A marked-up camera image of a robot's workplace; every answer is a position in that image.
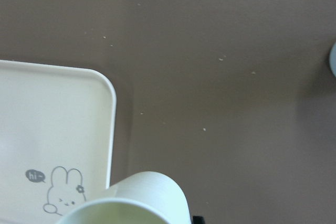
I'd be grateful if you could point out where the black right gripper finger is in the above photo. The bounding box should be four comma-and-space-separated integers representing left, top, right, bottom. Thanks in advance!
192, 216, 204, 224

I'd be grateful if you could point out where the cream white cup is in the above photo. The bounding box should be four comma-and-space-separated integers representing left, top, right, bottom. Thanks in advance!
59, 171, 192, 223

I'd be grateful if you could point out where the cream rabbit tray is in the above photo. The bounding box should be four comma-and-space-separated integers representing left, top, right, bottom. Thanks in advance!
1, 60, 117, 223

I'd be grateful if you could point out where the light blue cup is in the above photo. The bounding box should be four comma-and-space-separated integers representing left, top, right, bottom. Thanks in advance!
329, 42, 336, 77

